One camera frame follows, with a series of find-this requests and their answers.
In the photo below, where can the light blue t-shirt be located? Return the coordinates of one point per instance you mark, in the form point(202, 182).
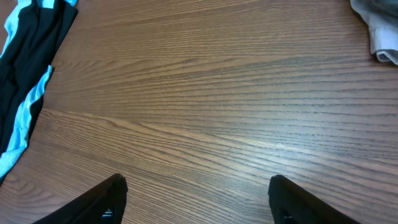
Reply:
point(35, 31)

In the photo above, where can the folded grey trousers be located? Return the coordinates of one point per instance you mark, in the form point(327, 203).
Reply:
point(380, 7)

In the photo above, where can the folded white garment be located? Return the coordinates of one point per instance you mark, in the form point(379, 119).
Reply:
point(383, 36)

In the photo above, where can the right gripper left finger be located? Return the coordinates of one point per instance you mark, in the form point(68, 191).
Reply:
point(103, 204)

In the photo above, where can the black garment under pile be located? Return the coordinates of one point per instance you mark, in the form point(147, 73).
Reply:
point(26, 117)

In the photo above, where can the black t-shirt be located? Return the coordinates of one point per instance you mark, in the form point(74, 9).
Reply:
point(41, 30)

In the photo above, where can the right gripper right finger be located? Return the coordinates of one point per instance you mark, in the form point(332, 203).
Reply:
point(291, 204)

